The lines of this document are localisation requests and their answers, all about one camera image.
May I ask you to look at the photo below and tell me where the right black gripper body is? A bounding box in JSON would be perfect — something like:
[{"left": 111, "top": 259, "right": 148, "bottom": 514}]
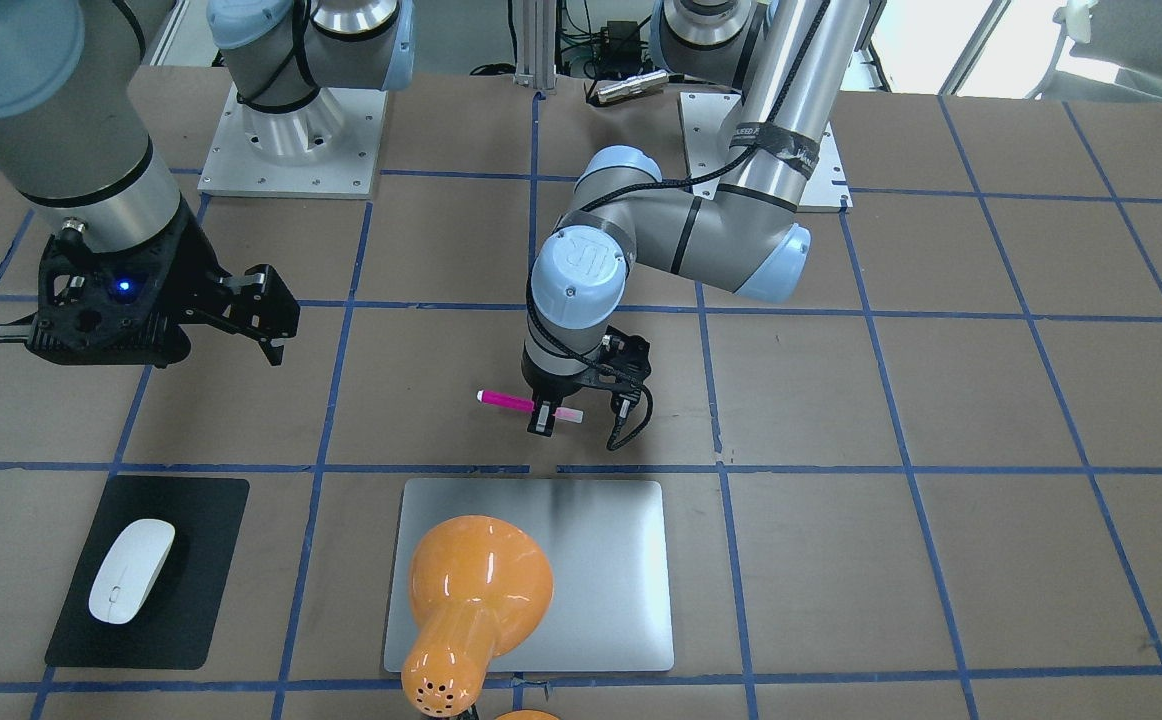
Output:
[{"left": 26, "top": 215, "right": 229, "bottom": 366}]

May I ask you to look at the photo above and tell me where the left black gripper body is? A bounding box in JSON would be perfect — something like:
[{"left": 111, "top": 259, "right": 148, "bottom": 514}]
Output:
[{"left": 523, "top": 360, "right": 610, "bottom": 406}]

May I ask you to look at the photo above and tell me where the pink marker pen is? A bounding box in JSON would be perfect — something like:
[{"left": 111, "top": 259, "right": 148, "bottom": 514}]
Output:
[{"left": 476, "top": 389, "right": 584, "bottom": 424}]

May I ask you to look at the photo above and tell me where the white computer mouse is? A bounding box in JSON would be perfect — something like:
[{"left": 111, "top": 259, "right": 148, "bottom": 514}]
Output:
[{"left": 87, "top": 518, "right": 177, "bottom": 625}]

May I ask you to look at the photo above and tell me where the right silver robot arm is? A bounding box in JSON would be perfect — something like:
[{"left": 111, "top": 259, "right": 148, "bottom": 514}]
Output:
[{"left": 0, "top": 1, "right": 299, "bottom": 368}]

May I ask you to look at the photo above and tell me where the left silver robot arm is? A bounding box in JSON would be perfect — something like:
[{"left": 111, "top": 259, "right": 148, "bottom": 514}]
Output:
[{"left": 522, "top": 1, "right": 869, "bottom": 449}]

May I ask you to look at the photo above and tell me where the black mousepad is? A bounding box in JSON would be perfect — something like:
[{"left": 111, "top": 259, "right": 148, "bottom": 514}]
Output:
[{"left": 45, "top": 474, "right": 249, "bottom": 670}]

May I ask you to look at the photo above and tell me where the silver closed laptop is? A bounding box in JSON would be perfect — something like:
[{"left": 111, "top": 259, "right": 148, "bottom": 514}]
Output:
[{"left": 383, "top": 478, "right": 674, "bottom": 674}]

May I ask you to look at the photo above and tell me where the orange desk lamp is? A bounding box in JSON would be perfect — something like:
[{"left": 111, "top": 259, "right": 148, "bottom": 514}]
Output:
[{"left": 401, "top": 514, "right": 554, "bottom": 719}]

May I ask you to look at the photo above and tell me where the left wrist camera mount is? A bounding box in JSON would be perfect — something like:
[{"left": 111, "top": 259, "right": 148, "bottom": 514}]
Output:
[{"left": 596, "top": 325, "right": 651, "bottom": 395}]

